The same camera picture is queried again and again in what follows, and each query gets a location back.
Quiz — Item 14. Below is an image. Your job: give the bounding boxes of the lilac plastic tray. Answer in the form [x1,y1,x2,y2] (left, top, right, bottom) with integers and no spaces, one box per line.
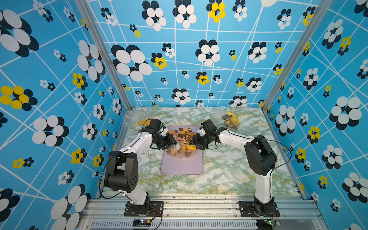
[161,125,204,175]

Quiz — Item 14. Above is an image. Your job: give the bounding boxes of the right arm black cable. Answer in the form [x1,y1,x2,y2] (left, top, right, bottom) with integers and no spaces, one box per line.
[224,129,293,202]

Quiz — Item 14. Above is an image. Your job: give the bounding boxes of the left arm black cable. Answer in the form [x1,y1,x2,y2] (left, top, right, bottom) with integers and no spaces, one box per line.
[98,120,162,200]

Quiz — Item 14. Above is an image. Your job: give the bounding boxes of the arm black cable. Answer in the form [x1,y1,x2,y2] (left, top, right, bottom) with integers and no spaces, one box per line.
[224,129,293,202]
[98,120,162,200]

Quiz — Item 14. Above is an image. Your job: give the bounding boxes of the right controller board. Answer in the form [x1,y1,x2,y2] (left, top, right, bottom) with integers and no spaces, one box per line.
[257,219,275,230]

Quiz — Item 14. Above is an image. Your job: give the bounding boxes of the left controller board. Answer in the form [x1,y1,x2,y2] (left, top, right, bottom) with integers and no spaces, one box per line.
[132,219,151,228]

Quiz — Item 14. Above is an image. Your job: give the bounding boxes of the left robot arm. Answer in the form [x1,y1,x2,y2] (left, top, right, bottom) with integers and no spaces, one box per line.
[103,118,177,216]

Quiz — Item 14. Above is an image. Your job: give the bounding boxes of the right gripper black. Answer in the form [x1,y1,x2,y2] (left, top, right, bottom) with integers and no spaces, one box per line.
[187,133,211,150]

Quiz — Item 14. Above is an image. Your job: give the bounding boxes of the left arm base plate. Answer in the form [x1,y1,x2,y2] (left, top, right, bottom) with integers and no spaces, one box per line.
[124,201,164,217]

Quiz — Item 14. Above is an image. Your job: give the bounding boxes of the pile of poured cookies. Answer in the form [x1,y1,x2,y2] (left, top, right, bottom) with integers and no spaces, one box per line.
[168,127,195,144]

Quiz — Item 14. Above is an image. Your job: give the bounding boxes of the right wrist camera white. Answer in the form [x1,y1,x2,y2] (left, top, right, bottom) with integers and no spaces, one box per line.
[197,128,206,137]

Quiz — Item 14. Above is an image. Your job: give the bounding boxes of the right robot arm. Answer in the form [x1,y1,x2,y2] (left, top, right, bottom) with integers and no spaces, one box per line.
[189,119,280,217]

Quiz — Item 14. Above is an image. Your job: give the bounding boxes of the aluminium front rail frame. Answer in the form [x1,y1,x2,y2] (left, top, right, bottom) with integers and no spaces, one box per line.
[78,194,328,230]

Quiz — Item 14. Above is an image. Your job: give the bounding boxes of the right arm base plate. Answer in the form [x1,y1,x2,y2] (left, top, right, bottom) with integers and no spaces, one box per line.
[236,201,280,218]

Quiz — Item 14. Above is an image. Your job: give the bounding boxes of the controller board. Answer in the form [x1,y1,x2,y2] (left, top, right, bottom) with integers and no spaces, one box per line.
[132,219,151,228]
[257,219,275,230]

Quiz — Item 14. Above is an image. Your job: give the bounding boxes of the ziploc bag of cookies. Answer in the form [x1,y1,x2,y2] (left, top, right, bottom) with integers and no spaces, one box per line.
[213,108,239,130]
[168,144,197,159]
[122,110,152,128]

